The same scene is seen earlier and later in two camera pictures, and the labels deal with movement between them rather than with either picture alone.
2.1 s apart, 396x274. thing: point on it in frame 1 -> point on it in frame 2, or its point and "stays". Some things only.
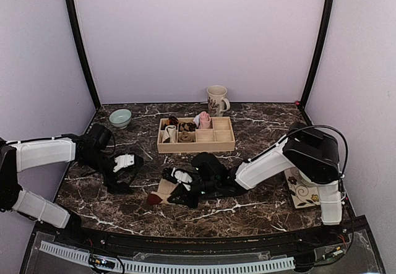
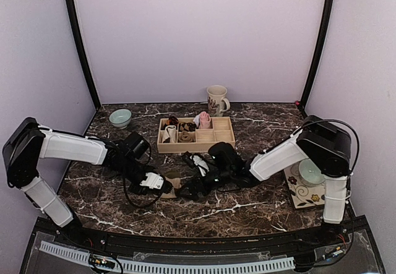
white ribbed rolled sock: x=170 y=132 stays
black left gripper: x=117 y=188 -> x=146 y=189
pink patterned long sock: x=205 y=120 stays
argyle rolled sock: x=173 y=120 stays
